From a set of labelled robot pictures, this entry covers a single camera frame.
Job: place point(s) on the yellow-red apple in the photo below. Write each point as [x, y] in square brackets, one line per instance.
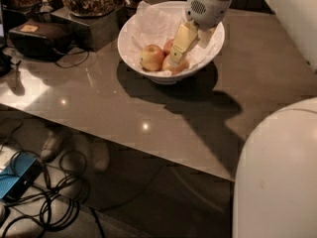
[152, 57]
[174, 68]

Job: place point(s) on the white shoe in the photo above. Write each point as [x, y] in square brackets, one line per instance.
[101, 156]
[52, 145]

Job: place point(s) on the right white shoe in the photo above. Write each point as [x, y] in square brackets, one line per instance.
[101, 156]

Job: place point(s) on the white crumpled paper liner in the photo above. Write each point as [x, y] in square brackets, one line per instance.
[152, 27]

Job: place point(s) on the blue box on floor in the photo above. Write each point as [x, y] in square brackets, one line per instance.
[17, 176]

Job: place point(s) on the white ceramic bowl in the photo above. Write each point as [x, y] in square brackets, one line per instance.
[165, 78]

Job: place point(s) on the rear red apple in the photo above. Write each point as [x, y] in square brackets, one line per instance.
[167, 46]

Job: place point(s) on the metal scoop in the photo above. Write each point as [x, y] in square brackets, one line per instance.
[46, 7]

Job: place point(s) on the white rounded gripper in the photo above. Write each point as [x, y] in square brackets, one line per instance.
[205, 12]

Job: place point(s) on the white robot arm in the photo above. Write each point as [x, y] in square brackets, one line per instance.
[275, 191]

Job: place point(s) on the left white shoe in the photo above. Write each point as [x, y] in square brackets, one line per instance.
[52, 145]

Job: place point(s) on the dark square jar stand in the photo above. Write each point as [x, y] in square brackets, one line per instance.
[90, 33]

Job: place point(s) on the black box device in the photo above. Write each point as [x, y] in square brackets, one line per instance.
[42, 41]

